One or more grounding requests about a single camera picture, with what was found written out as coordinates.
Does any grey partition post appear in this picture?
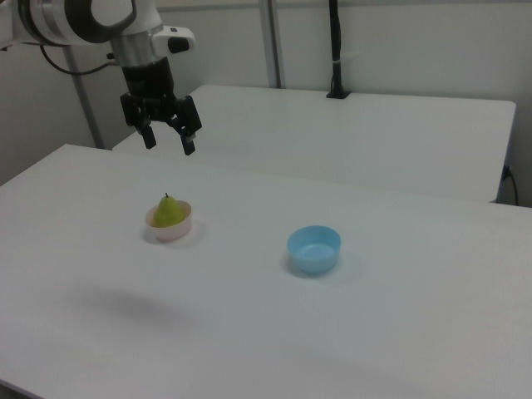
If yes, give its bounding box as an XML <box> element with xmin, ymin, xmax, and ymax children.
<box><xmin>257</xmin><ymin>0</ymin><xmax>284</xmax><ymax>90</ymax></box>

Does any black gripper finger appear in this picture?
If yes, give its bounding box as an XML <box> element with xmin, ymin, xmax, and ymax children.
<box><xmin>120</xmin><ymin>92</ymin><xmax>158</xmax><ymax>150</ymax></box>
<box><xmin>167</xmin><ymin>95</ymin><xmax>204</xmax><ymax>157</ymax></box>

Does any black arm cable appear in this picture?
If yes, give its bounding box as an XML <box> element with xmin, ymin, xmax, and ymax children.
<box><xmin>38</xmin><ymin>42</ymin><xmax>116</xmax><ymax>76</ymax></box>

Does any light blue plastic bowl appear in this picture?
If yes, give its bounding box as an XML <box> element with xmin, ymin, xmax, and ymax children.
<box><xmin>286</xmin><ymin>224</ymin><xmax>343</xmax><ymax>276</ymax></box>

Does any green pear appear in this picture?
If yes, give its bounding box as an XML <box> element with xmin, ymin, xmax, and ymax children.
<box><xmin>153</xmin><ymin>191</ymin><xmax>186</xmax><ymax>229</ymax></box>

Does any pink plastic bowl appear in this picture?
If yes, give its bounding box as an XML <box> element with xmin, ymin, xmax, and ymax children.
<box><xmin>144</xmin><ymin>199</ymin><xmax>195</xmax><ymax>244</ymax></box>

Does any black power cable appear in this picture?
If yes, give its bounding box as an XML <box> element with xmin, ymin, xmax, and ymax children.
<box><xmin>502</xmin><ymin>164</ymin><xmax>521</xmax><ymax>206</ymax></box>

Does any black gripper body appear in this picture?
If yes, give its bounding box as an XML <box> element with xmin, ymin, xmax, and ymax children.
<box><xmin>120</xmin><ymin>57</ymin><xmax>178</xmax><ymax>124</ymax></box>

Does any black camera pole with clamp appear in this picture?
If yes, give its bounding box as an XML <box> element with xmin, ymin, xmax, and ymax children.
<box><xmin>325</xmin><ymin>0</ymin><xmax>352</xmax><ymax>101</ymax></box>

